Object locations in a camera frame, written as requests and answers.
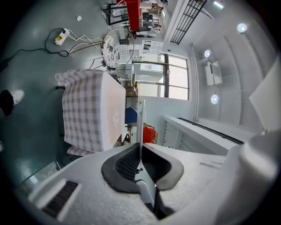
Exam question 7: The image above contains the black metal railing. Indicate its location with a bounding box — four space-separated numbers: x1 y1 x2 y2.
169 0 209 45

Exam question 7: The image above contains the white plate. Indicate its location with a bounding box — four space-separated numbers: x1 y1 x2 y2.
135 99 158 214

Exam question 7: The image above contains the black metal frame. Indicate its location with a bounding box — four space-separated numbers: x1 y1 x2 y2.
101 3 130 26

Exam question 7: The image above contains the white power strip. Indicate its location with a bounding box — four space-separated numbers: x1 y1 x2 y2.
54 28 71 46

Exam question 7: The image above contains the white shelf unit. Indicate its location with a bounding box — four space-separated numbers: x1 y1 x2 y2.
141 40 165 54

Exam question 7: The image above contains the red orange mesh object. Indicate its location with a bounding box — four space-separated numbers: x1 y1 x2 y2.
142 124 157 145

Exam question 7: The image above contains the cardboard box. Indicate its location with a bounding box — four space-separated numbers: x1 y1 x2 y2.
125 80 139 97

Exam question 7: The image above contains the long white cabinet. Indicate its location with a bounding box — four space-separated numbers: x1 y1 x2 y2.
162 115 245 156

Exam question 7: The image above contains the black framed window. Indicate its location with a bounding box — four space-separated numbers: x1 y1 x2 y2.
131 53 190 101

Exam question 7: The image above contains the blue chair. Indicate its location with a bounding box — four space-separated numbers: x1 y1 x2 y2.
125 106 139 125

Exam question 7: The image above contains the white shoe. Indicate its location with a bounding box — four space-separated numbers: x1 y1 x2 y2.
10 89 25 106

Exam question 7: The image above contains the wire chair with patterned cushion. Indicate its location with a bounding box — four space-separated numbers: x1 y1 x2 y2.
69 28 135 71

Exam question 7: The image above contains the white wall pipe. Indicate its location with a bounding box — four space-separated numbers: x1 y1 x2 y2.
189 43 200 122

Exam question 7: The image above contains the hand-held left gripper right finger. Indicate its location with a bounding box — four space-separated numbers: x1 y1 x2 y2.
142 131 279 225

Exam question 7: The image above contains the person's leg in black trousers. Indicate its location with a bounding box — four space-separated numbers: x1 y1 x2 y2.
0 89 15 117

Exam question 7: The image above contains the black cable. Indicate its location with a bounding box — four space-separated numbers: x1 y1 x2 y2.
0 28 70 66

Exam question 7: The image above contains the white cable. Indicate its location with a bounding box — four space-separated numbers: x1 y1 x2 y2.
65 29 104 54

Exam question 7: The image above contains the table with checkered cloth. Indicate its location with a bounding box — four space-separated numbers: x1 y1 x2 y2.
54 69 127 157

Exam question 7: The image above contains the white ceiling air conditioner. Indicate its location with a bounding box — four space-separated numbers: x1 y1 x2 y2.
205 61 223 87

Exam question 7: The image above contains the checkered tablecloth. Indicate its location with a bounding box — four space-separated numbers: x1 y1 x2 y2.
54 69 127 157

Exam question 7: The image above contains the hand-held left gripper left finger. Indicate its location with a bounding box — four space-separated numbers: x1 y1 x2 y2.
27 142 159 225

